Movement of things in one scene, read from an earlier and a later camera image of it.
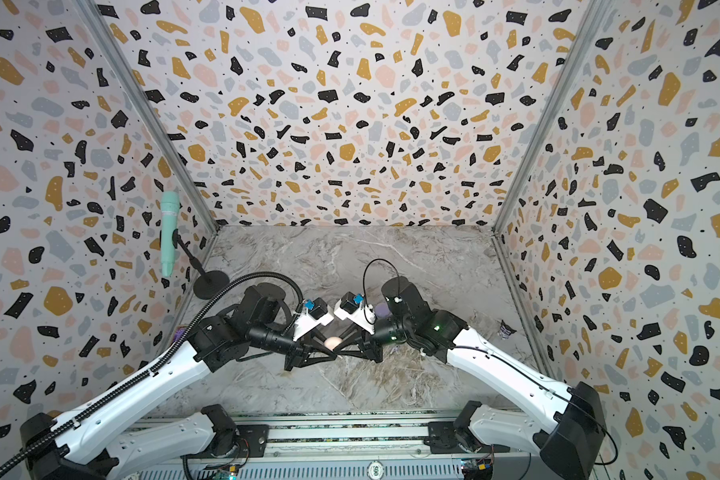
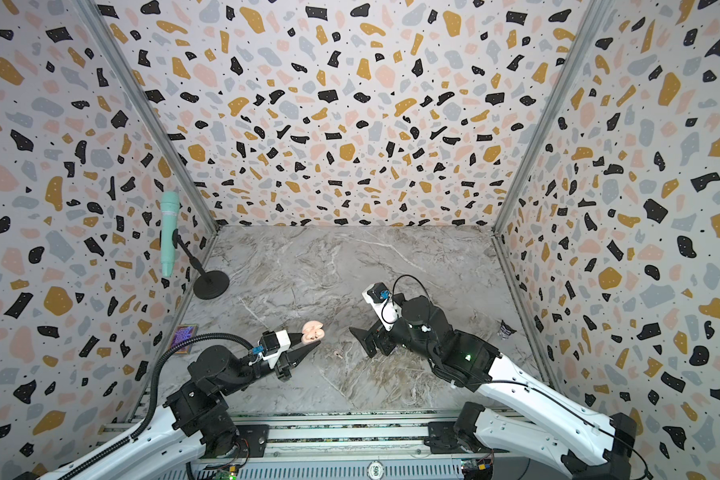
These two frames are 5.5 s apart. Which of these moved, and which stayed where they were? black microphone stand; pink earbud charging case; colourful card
Moved: pink earbud charging case
Stayed: colourful card; black microphone stand
